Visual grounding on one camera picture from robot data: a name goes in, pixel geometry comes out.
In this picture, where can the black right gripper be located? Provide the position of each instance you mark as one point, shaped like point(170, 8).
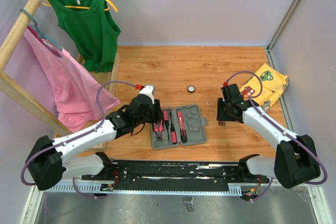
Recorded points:
point(220, 116)

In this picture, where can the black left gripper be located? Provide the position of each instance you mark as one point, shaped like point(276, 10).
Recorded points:
point(157, 112)

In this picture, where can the pink handled pliers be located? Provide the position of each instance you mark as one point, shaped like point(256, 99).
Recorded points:
point(158, 129)

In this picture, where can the grey plastic tool case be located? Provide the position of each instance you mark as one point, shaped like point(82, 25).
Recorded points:
point(194, 124)

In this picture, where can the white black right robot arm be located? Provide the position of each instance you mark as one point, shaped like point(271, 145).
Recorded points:
point(295, 161)

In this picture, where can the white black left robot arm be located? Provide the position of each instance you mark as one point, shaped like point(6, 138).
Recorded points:
point(45, 164)

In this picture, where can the yellow patterned cloth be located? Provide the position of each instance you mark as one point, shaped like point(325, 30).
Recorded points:
point(274, 85)

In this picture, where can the black electrical tape roll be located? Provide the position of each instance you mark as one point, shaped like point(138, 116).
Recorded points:
point(191, 89)

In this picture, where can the pink shirt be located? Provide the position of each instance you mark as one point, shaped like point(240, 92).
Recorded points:
point(74, 88)

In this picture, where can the green tank top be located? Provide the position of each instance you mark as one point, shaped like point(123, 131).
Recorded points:
point(91, 26)

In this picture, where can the grey clothes hanger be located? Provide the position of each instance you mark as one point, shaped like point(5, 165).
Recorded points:
point(46, 40)

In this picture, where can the wooden clothes rack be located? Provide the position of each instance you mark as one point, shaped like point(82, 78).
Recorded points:
point(28, 110)

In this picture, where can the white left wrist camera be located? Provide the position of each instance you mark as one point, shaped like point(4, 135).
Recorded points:
point(147, 89)

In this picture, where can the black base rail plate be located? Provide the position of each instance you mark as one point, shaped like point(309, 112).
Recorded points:
point(174, 175)

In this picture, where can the aluminium frame post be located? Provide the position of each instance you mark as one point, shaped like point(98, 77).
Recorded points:
point(283, 24)

